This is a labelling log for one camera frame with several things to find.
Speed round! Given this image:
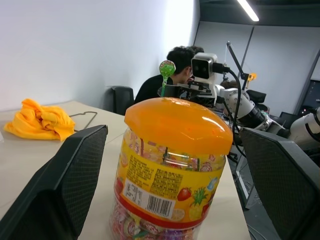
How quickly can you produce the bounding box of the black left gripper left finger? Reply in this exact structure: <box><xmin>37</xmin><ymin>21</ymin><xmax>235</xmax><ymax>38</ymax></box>
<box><xmin>0</xmin><ymin>124</ymin><xmax>109</xmax><ymax>240</ymax></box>

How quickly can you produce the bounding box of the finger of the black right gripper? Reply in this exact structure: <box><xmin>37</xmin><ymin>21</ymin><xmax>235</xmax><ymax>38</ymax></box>
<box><xmin>157</xmin><ymin>84</ymin><xmax>180</xmax><ymax>98</ymax></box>

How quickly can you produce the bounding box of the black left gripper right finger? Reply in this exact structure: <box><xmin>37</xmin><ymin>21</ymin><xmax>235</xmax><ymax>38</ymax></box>
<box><xmin>239</xmin><ymin>127</ymin><xmax>320</xmax><ymax>240</ymax></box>

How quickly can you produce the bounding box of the green lollipop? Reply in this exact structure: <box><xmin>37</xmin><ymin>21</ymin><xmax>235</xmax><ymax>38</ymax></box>
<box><xmin>158</xmin><ymin>59</ymin><xmax>176</xmax><ymax>98</ymax></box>

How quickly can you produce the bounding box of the orange plastic jar lid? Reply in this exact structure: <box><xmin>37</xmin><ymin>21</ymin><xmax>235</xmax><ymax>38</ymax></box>
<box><xmin>124</xmin><ymin>96</ymin><xmax>234</xmax><ymax>156</ymax></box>

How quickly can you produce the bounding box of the clear plastic lollipop jar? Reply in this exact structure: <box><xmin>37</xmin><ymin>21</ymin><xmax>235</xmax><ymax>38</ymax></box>
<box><xmin>108</xmin><ymin>126</ymin><xmax>227</xmax><ymax>240</ymax></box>

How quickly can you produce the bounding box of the person in black shirt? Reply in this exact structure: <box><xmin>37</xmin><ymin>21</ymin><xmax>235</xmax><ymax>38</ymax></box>
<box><xmin>134</xmin><ymin>45</ymin><xmax>196</xmax><ymax>105</ymax></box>

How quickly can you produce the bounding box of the black office chair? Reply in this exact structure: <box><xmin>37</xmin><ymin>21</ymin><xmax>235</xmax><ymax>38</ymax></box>
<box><xmin>110</xmin><ymin>85</ymin><xmax>135</xmax><ymax>116</ymax></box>

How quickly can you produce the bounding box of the black metal stand pole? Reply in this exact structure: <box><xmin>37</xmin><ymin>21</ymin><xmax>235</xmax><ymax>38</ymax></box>
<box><xmin>226</xmin><ymin>41</ymin><xmax>251</xmax><ymax>91</ymax></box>

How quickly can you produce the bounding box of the red white wrapped lollipop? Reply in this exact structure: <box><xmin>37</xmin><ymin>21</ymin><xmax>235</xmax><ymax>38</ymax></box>
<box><xmin>111</xmin><ymin>207</ymin><xmax>129</xmax><ymax>229</ymax></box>
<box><xmin>138</xmin><ymin>218</ymin><xmax>161</xmax><ymax>236</ymax></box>

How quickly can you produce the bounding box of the pink wrapped lollipop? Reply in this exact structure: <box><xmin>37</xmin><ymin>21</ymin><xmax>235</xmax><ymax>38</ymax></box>
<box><xmin>199</xmin><ymin>161</ymin><xmax>214</xmax><ymax>173</ymax></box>

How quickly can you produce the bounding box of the yellow cloth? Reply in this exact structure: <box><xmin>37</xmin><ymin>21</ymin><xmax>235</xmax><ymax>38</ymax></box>
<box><xmin>3</xmin><ymin>98</ymin><xmax>76</xmax><ymax>142</ymax></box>

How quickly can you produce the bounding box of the dark monitor screen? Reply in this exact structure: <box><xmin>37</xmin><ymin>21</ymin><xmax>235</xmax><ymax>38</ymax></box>
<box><xmin>299</xmin><ymin>79</ymin><xmax>320</xmax><ymax>116</ymax></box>

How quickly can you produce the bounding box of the ceiling light strip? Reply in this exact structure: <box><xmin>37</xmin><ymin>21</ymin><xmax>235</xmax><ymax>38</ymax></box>
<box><xmin>236</xmin><ymin>0</ymin><xmax>260</xmax><ymax>23</ymax></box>

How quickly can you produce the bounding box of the purple wrapped lollipop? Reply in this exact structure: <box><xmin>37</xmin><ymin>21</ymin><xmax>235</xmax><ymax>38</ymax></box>
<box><xmin>161</xmin><ymin>227</ymin><xmax>193</xmax><ymax>240</ymax></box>

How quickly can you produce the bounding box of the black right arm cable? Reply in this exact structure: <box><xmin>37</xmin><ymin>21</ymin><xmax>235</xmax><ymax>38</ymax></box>
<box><xmin>212</xmin><ymin>62</ymin><xmax>248</xmax><ymax>160</ymax></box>

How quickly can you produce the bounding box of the thin metal wire hanger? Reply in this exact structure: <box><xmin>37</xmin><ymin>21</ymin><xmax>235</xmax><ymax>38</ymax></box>
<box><xmin>68</xmin><ymin>111</ymin><xmax>98</xmax><ymax>132</ymax></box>

